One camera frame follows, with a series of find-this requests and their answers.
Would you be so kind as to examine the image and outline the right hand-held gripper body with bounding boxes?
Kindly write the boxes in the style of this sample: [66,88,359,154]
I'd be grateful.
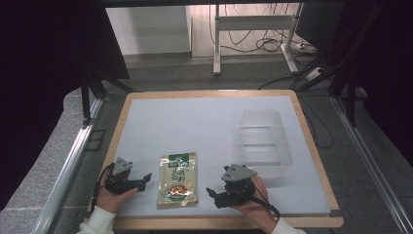
[214,163,259,209]

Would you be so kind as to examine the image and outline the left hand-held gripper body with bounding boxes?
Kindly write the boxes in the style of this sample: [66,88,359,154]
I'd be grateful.
[104,156,146,196]

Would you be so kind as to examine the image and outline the person's left hand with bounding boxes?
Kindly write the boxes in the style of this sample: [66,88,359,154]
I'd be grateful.
[94,177,139,215]

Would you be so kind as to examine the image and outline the person's right hand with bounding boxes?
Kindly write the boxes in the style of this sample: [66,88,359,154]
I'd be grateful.
[231,175,279,234]

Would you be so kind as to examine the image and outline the beige sauce packet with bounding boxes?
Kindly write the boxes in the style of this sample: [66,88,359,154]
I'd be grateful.
[156,151,200,210]

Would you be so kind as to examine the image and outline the clear plastic container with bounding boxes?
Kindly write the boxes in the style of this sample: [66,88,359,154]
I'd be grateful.
[238,108,293,179]

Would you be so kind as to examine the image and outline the white table mat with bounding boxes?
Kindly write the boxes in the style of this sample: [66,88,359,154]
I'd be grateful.
[116,95,332,217]

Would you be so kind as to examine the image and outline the black metal stand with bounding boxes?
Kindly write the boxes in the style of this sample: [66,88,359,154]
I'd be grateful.
[293,3,388,129]
[80,62,134,129]

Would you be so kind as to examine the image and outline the white power strip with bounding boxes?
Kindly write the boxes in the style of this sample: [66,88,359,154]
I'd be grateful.
[305,66,326,82]

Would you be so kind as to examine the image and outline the dark curtain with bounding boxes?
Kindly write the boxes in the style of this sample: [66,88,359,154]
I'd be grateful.
[327,0,413,169]
[0,0,131,213]

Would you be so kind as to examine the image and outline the white cabinet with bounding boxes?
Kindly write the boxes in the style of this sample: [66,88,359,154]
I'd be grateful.
[104,5,193,57]

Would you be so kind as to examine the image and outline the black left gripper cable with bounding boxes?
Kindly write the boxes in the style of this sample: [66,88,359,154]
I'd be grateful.
[90,162,116,214]

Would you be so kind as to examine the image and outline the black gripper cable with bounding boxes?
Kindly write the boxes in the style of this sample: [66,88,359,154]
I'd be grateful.
[248,184,282,219]
[90,162,116,214]

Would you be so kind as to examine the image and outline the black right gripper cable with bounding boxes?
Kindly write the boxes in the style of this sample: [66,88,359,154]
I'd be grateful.
[248,184,282,219]

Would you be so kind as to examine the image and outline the aluminium rail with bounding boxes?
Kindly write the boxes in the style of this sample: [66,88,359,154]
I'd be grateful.
[31,97,105,234]
[330,95,413,234]

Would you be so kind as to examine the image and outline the thin black floor cable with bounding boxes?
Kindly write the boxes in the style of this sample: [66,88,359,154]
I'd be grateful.
[300,97,335,150]

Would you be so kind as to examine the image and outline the bundle of black floor cables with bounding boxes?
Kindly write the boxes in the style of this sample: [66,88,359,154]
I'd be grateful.
[207,3,318,55]

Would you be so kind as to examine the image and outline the white metal desk frame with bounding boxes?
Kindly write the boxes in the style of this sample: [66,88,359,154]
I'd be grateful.
[211,3,306,76]

